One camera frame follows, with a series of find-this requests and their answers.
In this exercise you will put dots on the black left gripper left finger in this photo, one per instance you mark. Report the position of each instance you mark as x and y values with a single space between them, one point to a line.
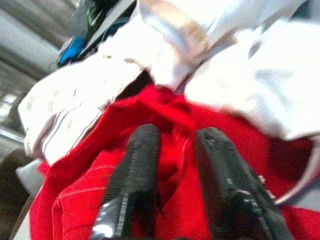
135 170

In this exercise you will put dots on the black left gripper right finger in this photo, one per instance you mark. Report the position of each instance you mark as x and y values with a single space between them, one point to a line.
230 190

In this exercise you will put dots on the small blue object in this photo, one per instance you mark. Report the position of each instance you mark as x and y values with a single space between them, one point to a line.
72 51

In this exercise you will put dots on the plain red shirt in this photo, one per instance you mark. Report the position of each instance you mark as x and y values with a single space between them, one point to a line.
75 187

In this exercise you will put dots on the white garment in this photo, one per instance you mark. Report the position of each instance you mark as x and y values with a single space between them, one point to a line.
82 95

